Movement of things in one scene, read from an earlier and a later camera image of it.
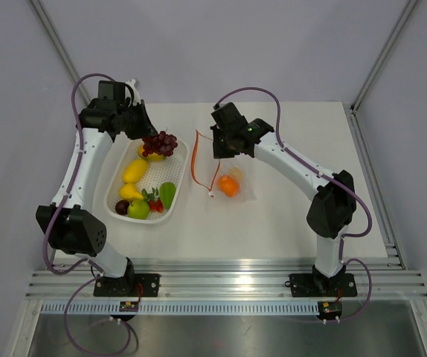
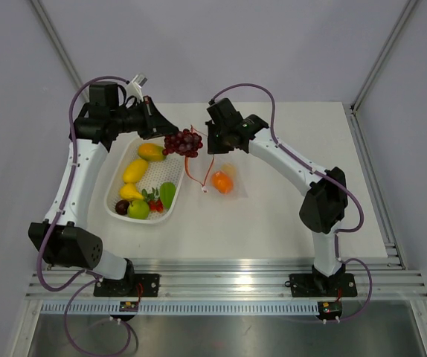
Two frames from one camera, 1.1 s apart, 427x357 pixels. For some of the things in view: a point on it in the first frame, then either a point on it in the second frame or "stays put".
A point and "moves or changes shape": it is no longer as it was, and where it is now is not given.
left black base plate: (127, 286) stays put
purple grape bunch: (162, 143) → (184, 142)
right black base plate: (309, 285) stays put
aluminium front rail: (377, 279) stays put
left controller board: (131, 306) stays put
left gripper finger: (142, 126) → (159, 125)
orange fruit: (228, 185) moves or changes shape
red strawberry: (155, 205) stays put
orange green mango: (152, 156) stays put
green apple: (138, 210) stays put
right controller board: (329, 309) stays put
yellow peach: (236, 172) → (230, 170)
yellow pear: (129, 192) stays put
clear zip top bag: (234, 180) moves or changes shape
